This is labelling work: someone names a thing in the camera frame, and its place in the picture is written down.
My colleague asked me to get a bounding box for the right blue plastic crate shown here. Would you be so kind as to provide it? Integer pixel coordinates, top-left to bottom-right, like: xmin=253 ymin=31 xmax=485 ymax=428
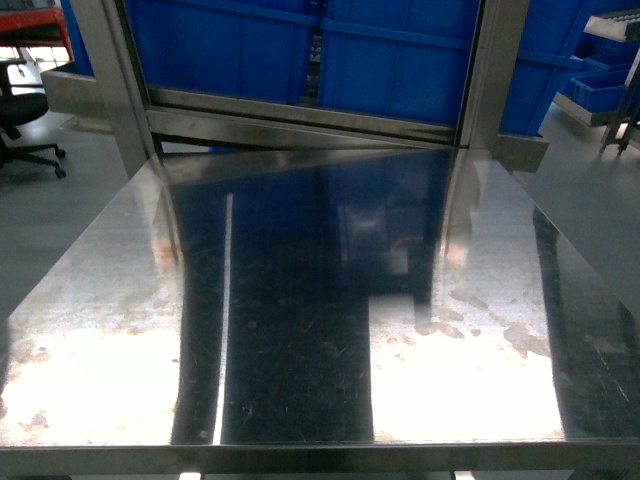
xmin=318 ymin=1 xmax=595 ymax=136

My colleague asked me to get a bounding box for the blue plastic crate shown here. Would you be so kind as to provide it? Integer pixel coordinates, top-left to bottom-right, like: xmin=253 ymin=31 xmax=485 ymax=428
xmin=126 ymin=1 xmax=319 ymax=104
xmin=318 ymin=1 xmax=595 ymax=136

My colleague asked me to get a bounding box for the left blue plastic crate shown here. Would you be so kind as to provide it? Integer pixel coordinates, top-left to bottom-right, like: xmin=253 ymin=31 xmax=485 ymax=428
xmin=126 ymin=1 xmax=319 ymax=104

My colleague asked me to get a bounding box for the side metal rack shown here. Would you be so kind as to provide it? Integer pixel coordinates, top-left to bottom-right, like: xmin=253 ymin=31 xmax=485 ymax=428
xmin=554 ymin=8 xmax=639 ymax=153

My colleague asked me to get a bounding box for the blue bin on side rack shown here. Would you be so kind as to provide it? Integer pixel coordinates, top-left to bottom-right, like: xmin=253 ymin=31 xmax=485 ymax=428
xmin=568 ymin=70 xmax=628 ymax=113

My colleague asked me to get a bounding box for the black office chair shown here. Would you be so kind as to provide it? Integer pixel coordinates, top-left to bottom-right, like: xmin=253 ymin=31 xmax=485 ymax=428
xmin=1 ymin=59 xmax=66 ymax=179

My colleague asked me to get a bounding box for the stainless steel shelf frame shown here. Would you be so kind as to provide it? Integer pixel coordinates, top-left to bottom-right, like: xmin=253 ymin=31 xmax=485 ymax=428
xmin=42 ymin=1 xmax=548 ymax=174

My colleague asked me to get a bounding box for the red metal table frame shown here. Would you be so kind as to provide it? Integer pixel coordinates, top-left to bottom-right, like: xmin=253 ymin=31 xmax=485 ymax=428
xmin=1 ymin=7 xmax=70 ymax=50

